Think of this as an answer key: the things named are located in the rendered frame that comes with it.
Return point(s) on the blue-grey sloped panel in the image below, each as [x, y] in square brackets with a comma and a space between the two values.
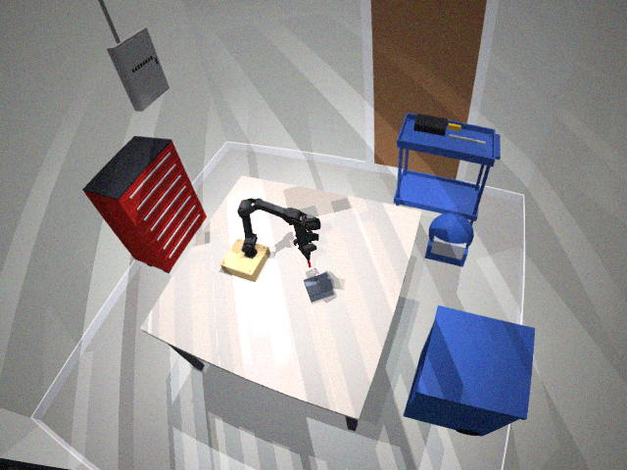
[319, 287]

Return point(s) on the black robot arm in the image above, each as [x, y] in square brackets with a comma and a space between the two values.
[290, 215]

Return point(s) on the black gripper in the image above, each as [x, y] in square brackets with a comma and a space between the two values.
[304, 246]

